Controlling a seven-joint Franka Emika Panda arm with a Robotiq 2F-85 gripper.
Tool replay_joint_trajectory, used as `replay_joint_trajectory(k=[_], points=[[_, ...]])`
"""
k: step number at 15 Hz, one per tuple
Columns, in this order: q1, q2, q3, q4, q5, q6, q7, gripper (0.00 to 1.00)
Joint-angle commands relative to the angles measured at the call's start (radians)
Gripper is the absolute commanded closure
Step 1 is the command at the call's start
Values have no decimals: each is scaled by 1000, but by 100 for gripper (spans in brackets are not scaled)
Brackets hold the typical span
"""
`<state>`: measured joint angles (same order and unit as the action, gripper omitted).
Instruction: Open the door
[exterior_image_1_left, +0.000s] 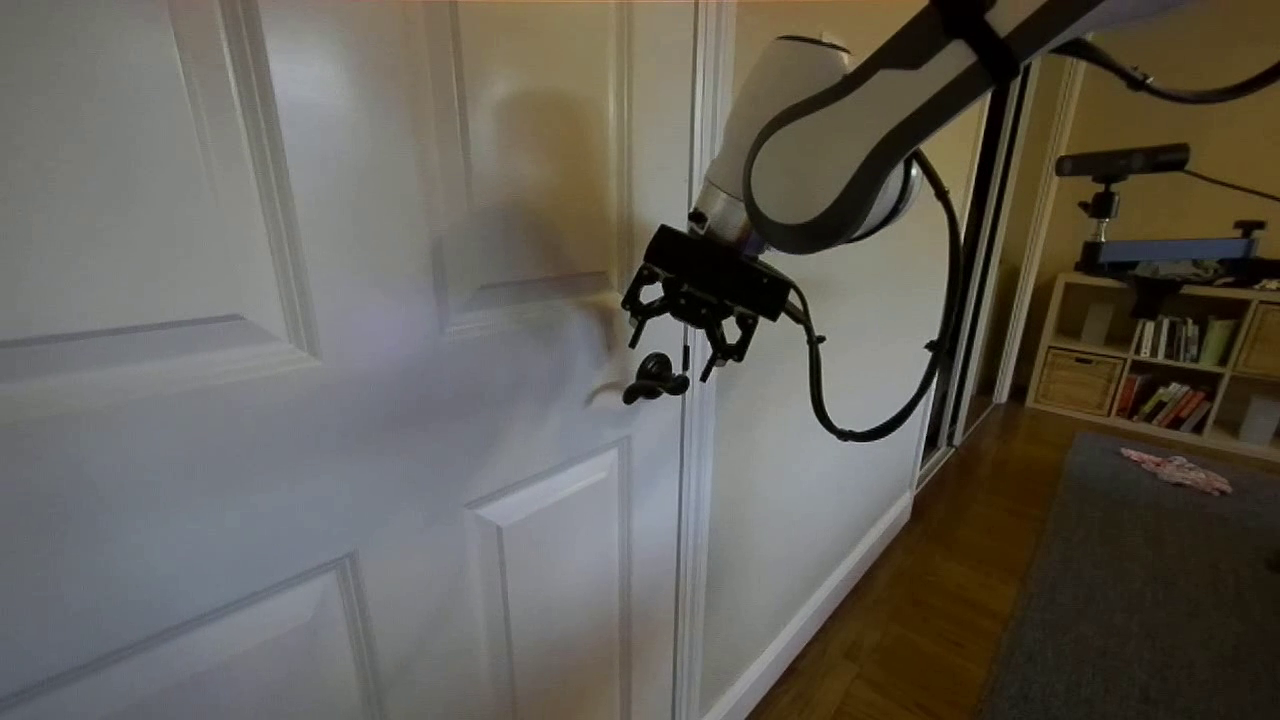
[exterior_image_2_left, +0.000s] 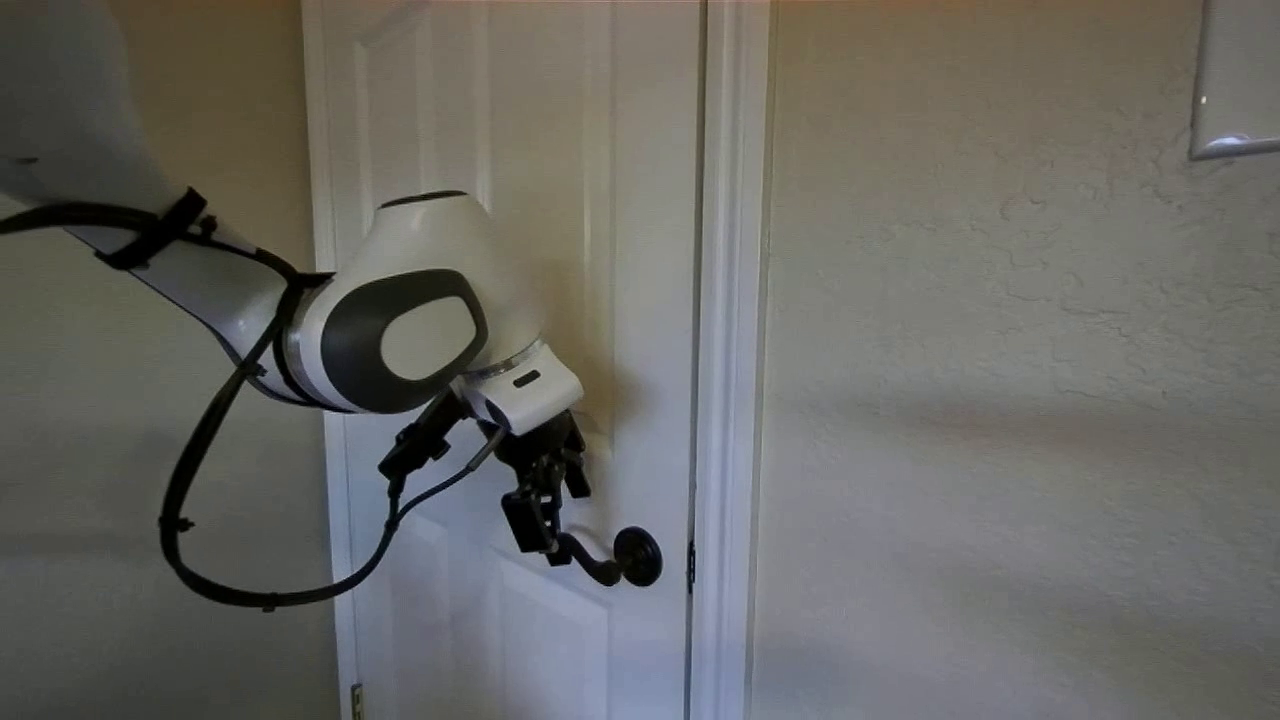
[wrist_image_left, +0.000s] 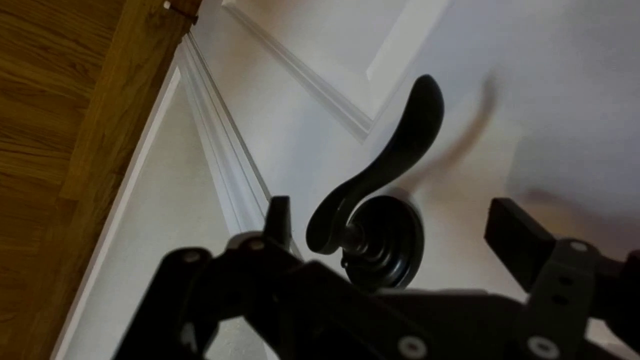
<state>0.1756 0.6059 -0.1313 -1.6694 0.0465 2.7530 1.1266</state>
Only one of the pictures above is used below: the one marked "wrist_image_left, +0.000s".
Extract black lever door handle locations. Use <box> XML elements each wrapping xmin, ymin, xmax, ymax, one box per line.
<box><xmin>303</xmin><ymin>75</ymin><xmax>445</xmax><ymax>295</ymax></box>

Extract white baseboard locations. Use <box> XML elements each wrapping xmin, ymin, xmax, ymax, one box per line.
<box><xmin>47</xmin><ymin>63</ymin><xmax>184</xmax><ymax>360</ymax></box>

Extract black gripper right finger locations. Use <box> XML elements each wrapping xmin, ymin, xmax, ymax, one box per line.
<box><xmin>482</xmin><ymin>196</ymin><xmax>640</xmax><ymax>360</ymax></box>

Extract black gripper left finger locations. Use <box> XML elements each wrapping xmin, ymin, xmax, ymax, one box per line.
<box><xmin>111</xmin><ymin>195</ymin><xmax>327</xmax><ymax>360</ymax></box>

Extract white panelled door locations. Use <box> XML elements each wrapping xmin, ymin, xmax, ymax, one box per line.
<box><xmin>188</xmin><ymin>0</ymin><xmax>640</xmax><ymax>360</ymax></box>

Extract white door frame trim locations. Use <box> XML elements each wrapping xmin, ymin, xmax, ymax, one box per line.
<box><xmin>173</xmin><ymin>32</ymin><xmax>302</xmax><ymax>259</ymax></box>

